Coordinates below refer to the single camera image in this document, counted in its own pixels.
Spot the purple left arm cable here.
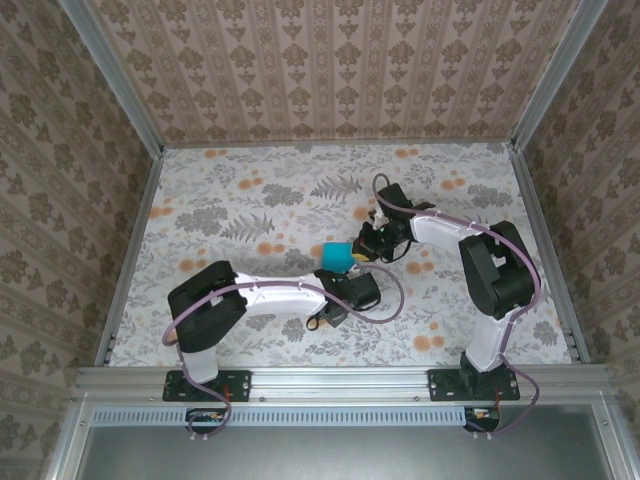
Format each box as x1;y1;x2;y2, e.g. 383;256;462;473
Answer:
163;264;406;444

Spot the aluminium side rail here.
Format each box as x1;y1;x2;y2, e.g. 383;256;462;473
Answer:
93;148;165;367
505;143;592;365

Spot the grey metal panel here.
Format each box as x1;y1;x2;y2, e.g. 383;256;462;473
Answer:
79;424;619;480

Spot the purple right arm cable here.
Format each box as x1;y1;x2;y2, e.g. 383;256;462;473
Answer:
372;173;545;442

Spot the floral tablecloth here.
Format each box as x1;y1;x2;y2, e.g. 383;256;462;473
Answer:
107;141;576;369

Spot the white slotted cable duct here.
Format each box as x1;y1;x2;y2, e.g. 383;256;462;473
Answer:
92;405;466;428

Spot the aluminium frame post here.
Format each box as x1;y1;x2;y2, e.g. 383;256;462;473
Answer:
508;0;604;151
62;0;166;157

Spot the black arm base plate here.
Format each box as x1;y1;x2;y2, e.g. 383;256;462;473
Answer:
428;368;521;402
162;368;253;402

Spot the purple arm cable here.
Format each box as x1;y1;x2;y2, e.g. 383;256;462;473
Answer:
163;264;406;444
372;173;545;442

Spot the blue paper sheet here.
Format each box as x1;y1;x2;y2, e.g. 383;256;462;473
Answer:
319;242;353;275

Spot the wide aluminium mounting rail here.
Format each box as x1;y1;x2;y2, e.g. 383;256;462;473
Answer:
74;365;612;402

